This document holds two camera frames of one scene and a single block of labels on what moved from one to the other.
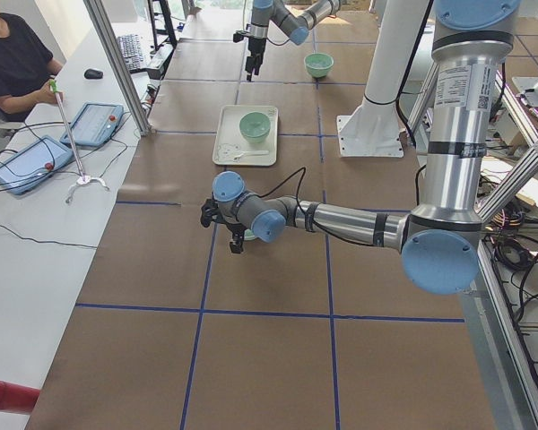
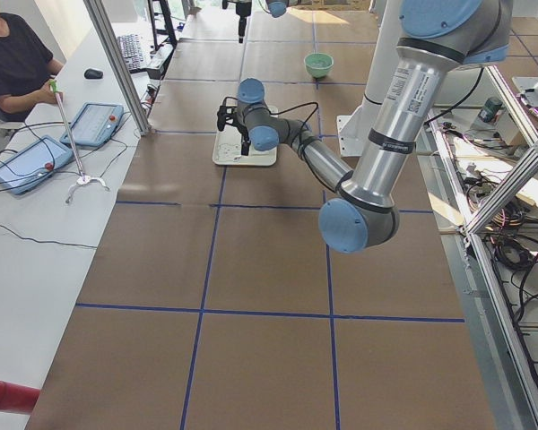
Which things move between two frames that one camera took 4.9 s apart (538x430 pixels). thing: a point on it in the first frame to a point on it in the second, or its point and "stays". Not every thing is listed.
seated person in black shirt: x=17 y=64 stays
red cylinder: x=4 y=396 stays
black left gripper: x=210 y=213 to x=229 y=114
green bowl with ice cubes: x=318 y=64 stays
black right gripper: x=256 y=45 to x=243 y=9
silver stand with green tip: x=84 y=179 stays
